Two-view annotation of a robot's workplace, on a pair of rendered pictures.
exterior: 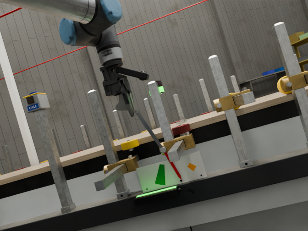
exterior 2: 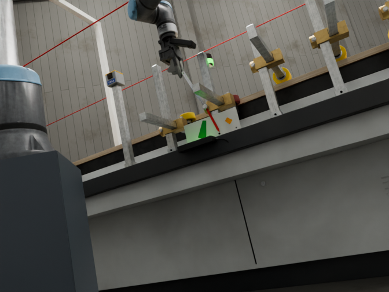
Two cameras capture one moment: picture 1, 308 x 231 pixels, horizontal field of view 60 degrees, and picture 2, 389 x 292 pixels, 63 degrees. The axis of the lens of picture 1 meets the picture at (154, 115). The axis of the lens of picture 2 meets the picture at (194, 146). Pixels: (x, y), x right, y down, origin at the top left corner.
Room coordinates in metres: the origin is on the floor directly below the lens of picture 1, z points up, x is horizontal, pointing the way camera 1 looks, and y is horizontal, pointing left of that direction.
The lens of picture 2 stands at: (-0.29, -0.22, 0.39)
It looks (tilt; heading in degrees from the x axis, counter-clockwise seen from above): 12 degrees up; 14
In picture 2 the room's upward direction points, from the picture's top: 13 degrees counter-clockwise
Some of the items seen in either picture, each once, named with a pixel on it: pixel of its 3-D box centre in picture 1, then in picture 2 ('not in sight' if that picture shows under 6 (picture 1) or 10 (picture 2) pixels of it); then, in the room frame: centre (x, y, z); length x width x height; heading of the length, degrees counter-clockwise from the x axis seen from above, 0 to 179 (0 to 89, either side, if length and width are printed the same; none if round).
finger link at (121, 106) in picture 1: (123, 106); (173, 69); (0.98, 0.10, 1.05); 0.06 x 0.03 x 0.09; 79
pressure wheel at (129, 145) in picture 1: (132, 151); (189, 124); (1.24, 0.15, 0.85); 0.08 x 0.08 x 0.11
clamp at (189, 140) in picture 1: (177, 144); (219, 104); (1.05, -0.05, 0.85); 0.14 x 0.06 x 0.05; 79
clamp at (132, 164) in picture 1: (121, 167); (173, 127); (1.09, 0.19, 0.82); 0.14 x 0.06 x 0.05; 79
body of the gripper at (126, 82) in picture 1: (115, 79); (169, 49); (1.00, 0.10, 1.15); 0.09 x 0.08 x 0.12; 79
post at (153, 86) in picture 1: (169, 139); (212, 100); (1.05, -0.03, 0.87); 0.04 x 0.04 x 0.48; 79
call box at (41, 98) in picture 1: (37, 103); (115, 80); (1.15, 0.47, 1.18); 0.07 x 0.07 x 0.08; 79
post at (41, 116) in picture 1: (53, 160); (123, 125); (1.15, 0.47, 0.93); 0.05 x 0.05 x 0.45; 79
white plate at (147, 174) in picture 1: (170, 173); (210, 127); (1.03, 0.00, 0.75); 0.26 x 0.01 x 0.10; 79
